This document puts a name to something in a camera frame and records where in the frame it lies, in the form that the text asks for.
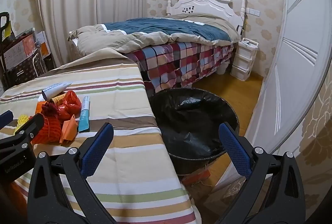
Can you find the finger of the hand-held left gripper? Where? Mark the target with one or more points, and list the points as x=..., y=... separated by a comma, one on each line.
x=6, y=117
x=26, y=133

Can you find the white wall switch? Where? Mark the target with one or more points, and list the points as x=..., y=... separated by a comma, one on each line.
x=253, y=12

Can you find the white tube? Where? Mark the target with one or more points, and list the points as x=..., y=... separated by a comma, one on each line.
x=53, y=90

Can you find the black shopping trolley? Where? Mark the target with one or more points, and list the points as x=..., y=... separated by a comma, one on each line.
x=23, y=70

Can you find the yellow brush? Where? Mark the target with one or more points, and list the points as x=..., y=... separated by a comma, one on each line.
x=22, y=121

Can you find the white wardrobe door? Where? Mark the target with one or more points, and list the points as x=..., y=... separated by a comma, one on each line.
x=293, y=70

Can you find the orange plastic bag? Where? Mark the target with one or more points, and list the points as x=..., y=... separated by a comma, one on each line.
x=70, y=107

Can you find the white plastic drawer unit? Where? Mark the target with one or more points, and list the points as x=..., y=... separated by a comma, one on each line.
x=242, y=63

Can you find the orange mesh net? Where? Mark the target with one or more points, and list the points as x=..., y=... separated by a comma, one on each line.
x=49, y=130

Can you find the cardboard box with orange side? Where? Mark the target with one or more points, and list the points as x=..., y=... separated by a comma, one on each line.
x=18, y=50

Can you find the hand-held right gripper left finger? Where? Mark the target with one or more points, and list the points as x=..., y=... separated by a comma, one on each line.
x=96, y=146

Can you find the orange paper piece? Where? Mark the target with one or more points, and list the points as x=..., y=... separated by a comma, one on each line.
x=41, y=107

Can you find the red wrapper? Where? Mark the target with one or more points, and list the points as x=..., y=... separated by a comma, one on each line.
x=50, y=109

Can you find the yellow tag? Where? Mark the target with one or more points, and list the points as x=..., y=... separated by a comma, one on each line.
x=8, y=31

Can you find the black trash bin with liner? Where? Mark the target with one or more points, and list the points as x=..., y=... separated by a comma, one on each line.
x=194, y=122

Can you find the bed with plaid sheet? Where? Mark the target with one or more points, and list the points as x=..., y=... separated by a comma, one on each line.
x=155, y=26

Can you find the striped cloth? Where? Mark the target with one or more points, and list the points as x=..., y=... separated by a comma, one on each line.
x=124, y=109

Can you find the blue and white box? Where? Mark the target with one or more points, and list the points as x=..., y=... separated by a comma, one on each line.
x=84, y=117

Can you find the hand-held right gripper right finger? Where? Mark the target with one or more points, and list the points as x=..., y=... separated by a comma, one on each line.
x=234, y=146

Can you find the yellow bottle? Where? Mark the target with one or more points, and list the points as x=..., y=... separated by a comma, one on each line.
x=57, y=98

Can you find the white plastic pot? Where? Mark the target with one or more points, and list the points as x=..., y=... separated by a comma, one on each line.
x=222, y=68

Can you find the white and orange box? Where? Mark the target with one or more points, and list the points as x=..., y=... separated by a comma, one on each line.
x=42, y=43

